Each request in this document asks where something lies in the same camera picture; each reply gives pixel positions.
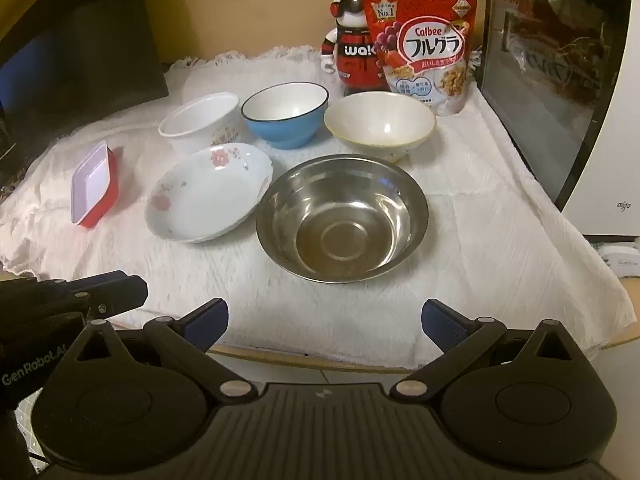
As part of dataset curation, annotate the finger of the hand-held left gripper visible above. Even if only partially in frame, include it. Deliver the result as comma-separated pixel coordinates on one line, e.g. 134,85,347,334
75,275,149,322
54,270,130,292

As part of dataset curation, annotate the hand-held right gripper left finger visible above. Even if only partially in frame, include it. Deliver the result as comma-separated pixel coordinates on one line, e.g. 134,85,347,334
65,298,258,403

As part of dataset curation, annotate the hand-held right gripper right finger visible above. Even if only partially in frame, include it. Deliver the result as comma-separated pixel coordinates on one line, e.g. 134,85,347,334
390,299,576,403

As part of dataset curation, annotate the stainless steel bowl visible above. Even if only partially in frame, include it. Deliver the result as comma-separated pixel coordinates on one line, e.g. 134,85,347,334
255,155,429,284

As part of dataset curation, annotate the white floral bowl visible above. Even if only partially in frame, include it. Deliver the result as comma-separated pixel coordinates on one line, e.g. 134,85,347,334
159,92,242,157

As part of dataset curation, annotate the cream bowl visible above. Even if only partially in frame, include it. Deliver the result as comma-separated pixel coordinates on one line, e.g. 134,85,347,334
323,92,437,163

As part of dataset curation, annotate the blue bowl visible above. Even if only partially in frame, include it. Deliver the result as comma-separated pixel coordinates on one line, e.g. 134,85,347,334
241,82,330,150

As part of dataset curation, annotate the white towel cloth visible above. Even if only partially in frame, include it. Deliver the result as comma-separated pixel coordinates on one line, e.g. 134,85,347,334
0,45,637,361

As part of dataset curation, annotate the floral plate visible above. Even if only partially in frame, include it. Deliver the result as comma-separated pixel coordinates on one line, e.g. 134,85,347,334
145,142,274,244

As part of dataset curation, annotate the small white device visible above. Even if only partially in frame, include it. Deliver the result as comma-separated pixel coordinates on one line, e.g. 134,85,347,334
597,240,640,278

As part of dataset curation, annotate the black monitor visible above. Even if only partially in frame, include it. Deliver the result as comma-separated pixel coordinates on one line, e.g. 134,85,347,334
0,0,168,116

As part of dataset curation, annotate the red cereal bag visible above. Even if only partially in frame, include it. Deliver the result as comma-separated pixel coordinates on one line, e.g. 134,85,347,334
362,0,477,117

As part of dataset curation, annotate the red robot toy figure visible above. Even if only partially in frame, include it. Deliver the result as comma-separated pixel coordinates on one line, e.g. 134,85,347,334
321,0,388,97

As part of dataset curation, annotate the white microwave oven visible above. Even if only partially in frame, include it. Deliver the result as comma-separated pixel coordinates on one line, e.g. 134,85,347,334
477,0,640,237

